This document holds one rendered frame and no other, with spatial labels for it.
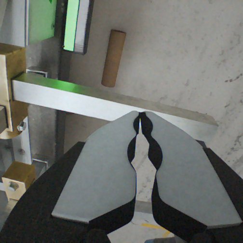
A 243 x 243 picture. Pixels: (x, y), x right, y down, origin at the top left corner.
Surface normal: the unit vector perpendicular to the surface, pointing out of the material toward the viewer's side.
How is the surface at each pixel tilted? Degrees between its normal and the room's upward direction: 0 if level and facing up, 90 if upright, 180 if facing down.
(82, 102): 0
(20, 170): 90
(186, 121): 0
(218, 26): 0
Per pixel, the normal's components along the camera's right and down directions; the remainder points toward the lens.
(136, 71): -0.05, 0.53
